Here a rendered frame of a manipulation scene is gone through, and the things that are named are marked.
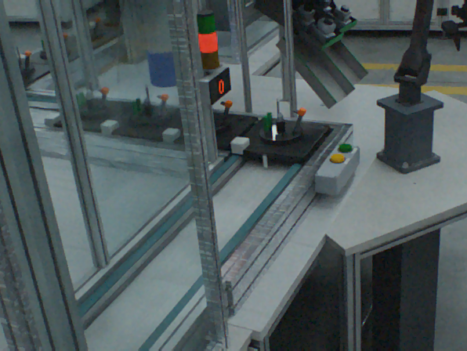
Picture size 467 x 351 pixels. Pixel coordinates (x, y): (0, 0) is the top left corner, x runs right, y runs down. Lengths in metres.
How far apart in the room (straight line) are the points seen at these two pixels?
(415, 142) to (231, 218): 0.64
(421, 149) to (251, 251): 0.76
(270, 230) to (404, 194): 0.51
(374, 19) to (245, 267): 4.73
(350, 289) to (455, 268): 1.37
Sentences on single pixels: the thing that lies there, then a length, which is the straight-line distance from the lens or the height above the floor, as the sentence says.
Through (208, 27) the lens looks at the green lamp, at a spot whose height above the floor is 1.38.
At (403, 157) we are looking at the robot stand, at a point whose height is 0.91.
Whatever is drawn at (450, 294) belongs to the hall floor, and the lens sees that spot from 3.16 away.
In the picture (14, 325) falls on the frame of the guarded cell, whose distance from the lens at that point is 1.00.
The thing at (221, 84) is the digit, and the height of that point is 1.21.
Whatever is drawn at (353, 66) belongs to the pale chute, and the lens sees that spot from 2.60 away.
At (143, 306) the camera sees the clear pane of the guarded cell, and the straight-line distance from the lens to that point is 1.27.
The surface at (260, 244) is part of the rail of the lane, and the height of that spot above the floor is 0.96.
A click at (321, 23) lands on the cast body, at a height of 1.26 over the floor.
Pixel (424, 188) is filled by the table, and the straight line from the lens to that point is 2.17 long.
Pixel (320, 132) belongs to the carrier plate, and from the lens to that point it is 2.26.
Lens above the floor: 1.93
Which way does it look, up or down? 28 degrees down
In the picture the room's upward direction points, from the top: 6 degrees counter-clockwise
